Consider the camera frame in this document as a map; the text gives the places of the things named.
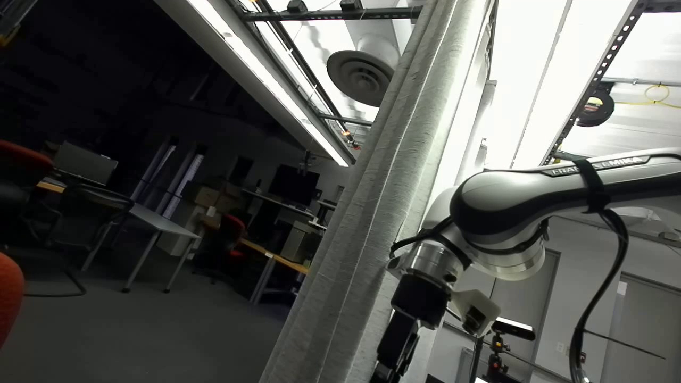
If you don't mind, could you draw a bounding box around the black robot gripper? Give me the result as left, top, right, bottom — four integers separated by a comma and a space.
370, 274, 447, 383

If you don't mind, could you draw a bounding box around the wooden top desk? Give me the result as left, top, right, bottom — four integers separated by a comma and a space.
238, 237, 309, 304

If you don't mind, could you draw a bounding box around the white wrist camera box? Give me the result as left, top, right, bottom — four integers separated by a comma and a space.
448, 290, 501, 336

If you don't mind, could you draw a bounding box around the dark computer monitor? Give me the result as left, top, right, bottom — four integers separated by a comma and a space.
269, 166, 320, 207

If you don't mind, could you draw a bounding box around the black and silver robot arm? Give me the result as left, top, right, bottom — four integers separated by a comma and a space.
370, 148, 681, 383

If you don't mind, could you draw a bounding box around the red chair at desk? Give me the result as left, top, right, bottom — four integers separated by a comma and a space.
194, 213, 246, 280

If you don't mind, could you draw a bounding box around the long fluorescent ceiling light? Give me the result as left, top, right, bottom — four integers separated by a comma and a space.
188, 0, 349, 168

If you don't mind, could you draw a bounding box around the perforated metal ceiling rail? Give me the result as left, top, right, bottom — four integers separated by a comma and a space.
544, 0, 647, 163

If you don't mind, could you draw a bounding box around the black tape roll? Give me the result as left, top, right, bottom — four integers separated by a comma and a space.
577, 82, 615, 128

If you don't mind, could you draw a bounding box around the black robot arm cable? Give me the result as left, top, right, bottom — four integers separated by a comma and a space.
553, 148, 632, 383

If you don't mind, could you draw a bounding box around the orange chair edge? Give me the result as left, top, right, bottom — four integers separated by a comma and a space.
0, 252, 23, 347

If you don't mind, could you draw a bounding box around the round ceiling air vent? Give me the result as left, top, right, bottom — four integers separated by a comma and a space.
326, 51, 393, 106

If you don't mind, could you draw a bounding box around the grey woven fabric curtain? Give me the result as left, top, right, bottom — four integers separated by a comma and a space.
260, 0, 495, 383

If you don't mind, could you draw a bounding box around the grey folding table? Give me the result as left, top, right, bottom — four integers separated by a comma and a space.
81, 187, 199, 293

